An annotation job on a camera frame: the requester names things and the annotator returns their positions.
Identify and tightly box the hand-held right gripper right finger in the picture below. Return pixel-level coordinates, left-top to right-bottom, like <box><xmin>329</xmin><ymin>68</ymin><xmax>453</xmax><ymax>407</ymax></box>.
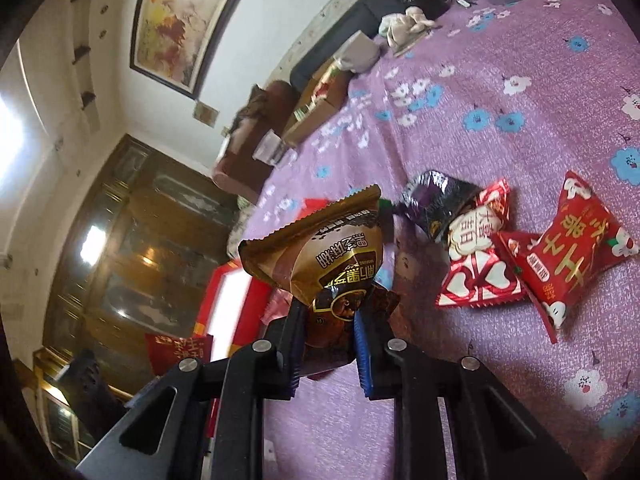
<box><xmin>352</xmin><ymin>305</ymin><xmax>588</xmax><ymax>480</ymax></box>

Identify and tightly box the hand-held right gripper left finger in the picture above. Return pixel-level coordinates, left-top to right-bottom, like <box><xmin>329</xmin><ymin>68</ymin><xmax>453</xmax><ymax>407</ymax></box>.
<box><xmin>75</xmin><ymin>301</ymin><xmax>309</xmax><ymax>480</ymax></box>

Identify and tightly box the red gift box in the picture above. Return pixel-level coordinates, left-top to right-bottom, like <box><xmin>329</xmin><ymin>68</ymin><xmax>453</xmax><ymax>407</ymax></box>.
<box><xmin>197</xmin><ymin>197</ymin><xmax>326</xmax><ymax>361</ymax></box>

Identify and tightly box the brown snack packet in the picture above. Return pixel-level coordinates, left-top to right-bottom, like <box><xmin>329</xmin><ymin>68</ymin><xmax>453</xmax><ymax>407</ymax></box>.
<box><xmin>238</xmin><ymin>184</ymin><xmax>402</xmax><ymax>380</ymax></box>

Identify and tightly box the cardboard box of snacks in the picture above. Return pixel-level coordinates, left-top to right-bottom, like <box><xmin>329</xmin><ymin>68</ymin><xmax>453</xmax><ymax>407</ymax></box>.
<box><xmin>283</xmin><ymin>59</ymin><xmax>353</xmax><ymax>147</ymax></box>

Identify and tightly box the pink snack packet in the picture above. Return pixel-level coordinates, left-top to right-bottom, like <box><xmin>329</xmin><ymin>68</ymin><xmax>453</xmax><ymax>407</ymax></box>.
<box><xmin>260</xmin><ymin>289</ymin><xmax>294</xmax><ymax>327</ymax></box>

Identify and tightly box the red packet with gold print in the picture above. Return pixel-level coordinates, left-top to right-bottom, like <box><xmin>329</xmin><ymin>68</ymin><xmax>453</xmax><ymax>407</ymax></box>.
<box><xmin>144</xmin><ymin>332</ymin><xmax>214</xmax><ymax>377</ymax></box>

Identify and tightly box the floral cloth pile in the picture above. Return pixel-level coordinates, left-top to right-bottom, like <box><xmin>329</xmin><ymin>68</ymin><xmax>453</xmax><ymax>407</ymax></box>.
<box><xmin>226</xmin><ymin>199</ymin><xmax>257</xmax><ymax>257</ymax></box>

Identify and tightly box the red heart-print snack packet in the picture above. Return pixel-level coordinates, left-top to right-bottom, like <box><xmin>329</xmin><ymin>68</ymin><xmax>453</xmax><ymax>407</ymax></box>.
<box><xmin>434</xmin><ymin>178</ymin><xmax>528</xmax><ymax>309</ymax></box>

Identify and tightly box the dark purple snack packet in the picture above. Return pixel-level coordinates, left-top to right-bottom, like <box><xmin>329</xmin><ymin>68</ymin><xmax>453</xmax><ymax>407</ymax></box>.
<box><xmin>400</xmin><ymin>170</ymin><xmax>483</xmax><ymax>243</ymax></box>

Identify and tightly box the dark wooden cabinet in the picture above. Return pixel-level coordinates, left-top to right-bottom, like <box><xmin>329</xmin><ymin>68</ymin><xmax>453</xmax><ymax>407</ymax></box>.
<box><xmin>32</xmin><ymin>134</ymin><xmax>241</xmax><ymax>468</ymax></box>

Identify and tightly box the clear plastic cup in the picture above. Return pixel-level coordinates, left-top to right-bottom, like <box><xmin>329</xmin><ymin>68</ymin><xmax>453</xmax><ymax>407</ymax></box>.
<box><xmin>251</xmin><ymin>129</ymin><xmax>287</xmax><ymax>167</ymax></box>

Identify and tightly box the brown chair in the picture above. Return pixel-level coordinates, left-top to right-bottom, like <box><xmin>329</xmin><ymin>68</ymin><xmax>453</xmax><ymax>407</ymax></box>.
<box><xmin>212</xmin><ymin>81</ymin><xmax>297</xmax><ymax>196</ymax></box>

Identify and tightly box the purple floral tablecloth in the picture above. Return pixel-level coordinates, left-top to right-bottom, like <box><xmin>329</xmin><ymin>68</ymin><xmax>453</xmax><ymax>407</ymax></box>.
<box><xmin>215</xmin><ymin>0</ymin><xmax>640</xmax><ymax>480</ymax></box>

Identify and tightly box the grey pouch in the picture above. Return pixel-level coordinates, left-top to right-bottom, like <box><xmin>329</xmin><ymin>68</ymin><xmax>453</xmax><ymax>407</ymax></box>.
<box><xmin>342</xmin><ymin>30</ymin><xmax>382</xmax><ymax>73</ymax></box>

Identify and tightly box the white cloth bundle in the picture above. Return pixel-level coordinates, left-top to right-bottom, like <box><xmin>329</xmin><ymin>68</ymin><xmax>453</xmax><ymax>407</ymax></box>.
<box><xmin>378</xmin><ymin>6</ymin><xmax>437</xmax><ymax>56</ymax></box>

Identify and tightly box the black sofa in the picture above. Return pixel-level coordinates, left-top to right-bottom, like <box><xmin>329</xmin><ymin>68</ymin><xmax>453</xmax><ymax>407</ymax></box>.
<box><xmin>290</xmin><ymin>0</ymin><xmax>451</xmax><ymax>92</ymax></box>

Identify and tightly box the framed painting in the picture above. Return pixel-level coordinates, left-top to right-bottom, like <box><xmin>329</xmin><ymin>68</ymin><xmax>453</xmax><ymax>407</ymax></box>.
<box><xmin>129</xmin><ymin>0</ymin><xmax>273</xmax><ymax>101</ymax></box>

